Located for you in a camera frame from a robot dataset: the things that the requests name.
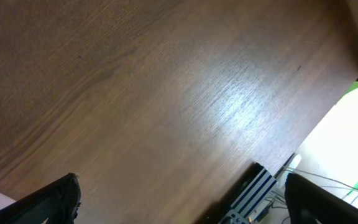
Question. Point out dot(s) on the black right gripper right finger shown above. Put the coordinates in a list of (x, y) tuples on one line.
[(309, 203)]

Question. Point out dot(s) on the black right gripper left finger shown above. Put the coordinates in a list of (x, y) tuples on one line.
[(56, 203)]

